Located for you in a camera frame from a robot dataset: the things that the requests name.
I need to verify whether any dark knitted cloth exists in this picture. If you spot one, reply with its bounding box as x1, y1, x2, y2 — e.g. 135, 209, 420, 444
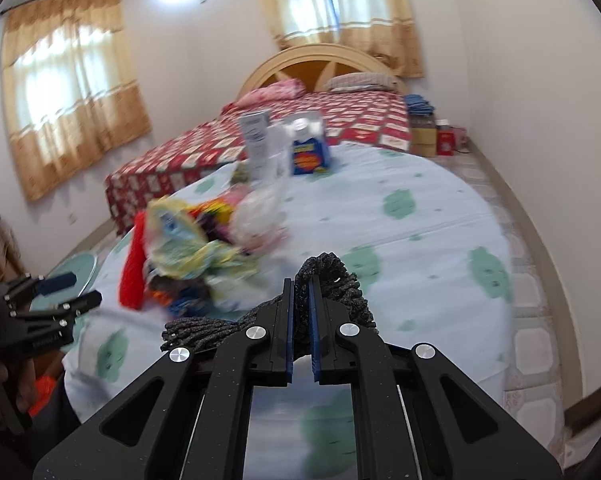
163, 252, 378, 356

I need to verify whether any teal round trash bin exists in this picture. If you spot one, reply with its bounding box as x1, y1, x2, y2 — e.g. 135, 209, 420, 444
30, 252, 100, 311

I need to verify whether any orange cloth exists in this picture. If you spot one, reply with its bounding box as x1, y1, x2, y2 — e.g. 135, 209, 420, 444
29, 376, 57, 417

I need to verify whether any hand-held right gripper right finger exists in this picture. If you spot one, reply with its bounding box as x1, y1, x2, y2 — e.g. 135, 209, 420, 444
307, 277, 563, 480

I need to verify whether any pile of colourful wrappers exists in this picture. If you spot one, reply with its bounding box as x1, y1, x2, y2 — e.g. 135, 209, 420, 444
145, 185, 291, 313

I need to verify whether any pink pillow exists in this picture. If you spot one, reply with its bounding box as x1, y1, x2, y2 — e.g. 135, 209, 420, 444
235, 79, 305, 108

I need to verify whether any cream wooden headboard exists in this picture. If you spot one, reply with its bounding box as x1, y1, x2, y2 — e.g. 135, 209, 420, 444
238, 44, 406, 98

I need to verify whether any striped pillow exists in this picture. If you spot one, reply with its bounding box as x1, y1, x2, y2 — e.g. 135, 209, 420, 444
324, 72, 398, 93

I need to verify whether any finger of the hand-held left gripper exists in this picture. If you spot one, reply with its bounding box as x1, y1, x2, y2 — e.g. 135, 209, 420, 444
0, 272, 78, 311
10, 290, 104, 330

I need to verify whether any cardboard box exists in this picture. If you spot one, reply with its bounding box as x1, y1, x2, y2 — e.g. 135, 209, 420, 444
410, 112, 437, 157

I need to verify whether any blue juice carton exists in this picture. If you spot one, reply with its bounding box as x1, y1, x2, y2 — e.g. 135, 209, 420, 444
286, 116, 331, 177

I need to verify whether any red patterned bed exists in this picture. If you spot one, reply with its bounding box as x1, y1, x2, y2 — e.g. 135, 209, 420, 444
105, 91, 412, 236

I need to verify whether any white milk carton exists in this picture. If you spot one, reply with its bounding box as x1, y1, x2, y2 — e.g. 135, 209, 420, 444
239, 110, 281, 188

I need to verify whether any red wrapper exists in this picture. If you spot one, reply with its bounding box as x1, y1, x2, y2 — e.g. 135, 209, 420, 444
119, 210, 152, 311

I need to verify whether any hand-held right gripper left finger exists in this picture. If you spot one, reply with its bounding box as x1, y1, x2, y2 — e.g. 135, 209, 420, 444
33, 277, 296, 480

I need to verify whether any wide beige curtain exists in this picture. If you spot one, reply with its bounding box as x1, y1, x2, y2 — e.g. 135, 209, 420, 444
0, 0, 151, 203

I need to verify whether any narrow beige curtain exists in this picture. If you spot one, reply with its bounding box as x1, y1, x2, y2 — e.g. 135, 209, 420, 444
250, 0, 423, 78

